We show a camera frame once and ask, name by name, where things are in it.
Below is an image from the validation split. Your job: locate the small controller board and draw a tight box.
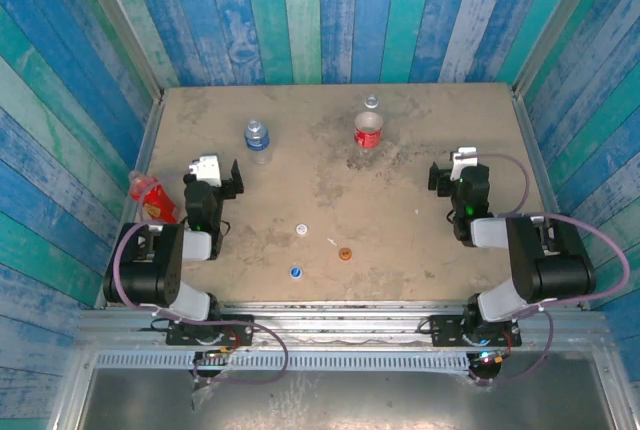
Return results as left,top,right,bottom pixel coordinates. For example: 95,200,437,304
193,347,236,367
467,348,506,367

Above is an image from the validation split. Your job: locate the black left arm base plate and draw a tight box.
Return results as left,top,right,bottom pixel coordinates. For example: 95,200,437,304
164,313,255,347

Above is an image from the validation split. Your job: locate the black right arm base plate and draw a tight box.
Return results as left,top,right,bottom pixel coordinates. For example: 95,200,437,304
429,313,522,349

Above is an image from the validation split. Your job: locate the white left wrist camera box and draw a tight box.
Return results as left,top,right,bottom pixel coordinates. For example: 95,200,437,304
188,153,221,187

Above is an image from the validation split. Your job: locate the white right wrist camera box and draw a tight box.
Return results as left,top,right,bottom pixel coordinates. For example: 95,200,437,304
448,146,479,182

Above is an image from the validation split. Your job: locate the small clear bottle blue label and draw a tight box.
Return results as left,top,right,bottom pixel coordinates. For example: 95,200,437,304
243,118,274,166

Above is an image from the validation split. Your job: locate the metal corner post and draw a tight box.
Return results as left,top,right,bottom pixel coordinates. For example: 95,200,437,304
514,0,601,94
69,0,164,101

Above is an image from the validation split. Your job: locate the aluminium mounting rail frame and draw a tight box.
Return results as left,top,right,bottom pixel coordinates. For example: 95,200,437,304
74,302,609,351

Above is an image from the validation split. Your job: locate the grey slotted cable duct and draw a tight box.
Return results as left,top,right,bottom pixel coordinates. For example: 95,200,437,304
94,352,471,371

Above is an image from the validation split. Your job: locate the red tea bottle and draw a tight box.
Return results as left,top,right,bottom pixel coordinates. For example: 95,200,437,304
128,169,180,225

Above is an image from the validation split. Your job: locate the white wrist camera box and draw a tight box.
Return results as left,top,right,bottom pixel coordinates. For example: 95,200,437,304
448,146,479,182
188,153,221,187

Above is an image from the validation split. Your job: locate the aluminium table edge rail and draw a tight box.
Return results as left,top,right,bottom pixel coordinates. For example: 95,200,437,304
512,84,591,309
94,97,166,309

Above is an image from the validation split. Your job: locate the clear bottle with red label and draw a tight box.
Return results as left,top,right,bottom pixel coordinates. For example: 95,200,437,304
349,93,386,167

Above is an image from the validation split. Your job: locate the steel sheet tray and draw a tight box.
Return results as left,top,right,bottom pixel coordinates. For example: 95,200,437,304
47,349,634,430

